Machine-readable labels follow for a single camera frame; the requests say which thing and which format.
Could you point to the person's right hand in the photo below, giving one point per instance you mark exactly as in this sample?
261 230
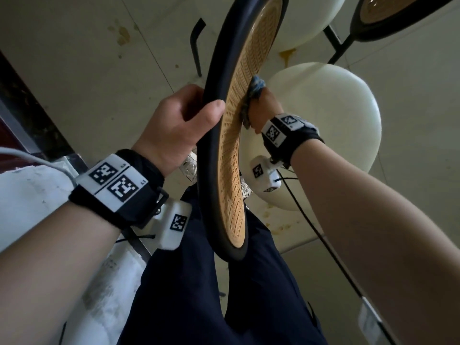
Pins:
266 109

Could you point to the person's left hand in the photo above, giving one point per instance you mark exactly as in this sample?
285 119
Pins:
169 132

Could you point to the blue patterned cleaning cloth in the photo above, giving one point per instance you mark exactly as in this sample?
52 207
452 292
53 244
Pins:
256 86

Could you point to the cream seat cane back chair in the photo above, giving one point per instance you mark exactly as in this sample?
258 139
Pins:
309 17
323 122

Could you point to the person's left forearm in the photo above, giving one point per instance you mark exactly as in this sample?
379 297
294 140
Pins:
46 276

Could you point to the person's right forearm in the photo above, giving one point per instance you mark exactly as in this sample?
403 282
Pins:
377 219

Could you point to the person's left white shoe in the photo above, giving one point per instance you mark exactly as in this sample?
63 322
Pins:
188 167

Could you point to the person's white shoe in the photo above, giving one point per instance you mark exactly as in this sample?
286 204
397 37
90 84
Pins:
188 167
246 190

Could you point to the person's right white shoe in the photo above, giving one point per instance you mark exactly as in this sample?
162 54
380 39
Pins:
246 190

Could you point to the person's dark trousers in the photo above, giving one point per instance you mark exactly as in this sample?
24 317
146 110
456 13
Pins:
179 294

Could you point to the black left wristband with markers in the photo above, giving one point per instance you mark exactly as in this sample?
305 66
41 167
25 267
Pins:
143 165

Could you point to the black wristband with markers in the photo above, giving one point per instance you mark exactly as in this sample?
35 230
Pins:
143 165
298 140

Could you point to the black right wristband with markers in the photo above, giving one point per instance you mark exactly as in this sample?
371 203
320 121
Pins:
298 140

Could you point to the white right wrist tracker box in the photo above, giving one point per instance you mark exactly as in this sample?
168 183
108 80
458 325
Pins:
264 183

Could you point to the white wrist tracker box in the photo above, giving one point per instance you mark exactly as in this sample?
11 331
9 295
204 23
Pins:
264 183
169 240

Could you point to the white left wrist tracker box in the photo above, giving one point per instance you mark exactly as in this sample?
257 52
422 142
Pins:
169 240

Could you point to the dark red wooden door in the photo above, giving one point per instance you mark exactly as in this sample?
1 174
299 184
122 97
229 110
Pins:
9 147

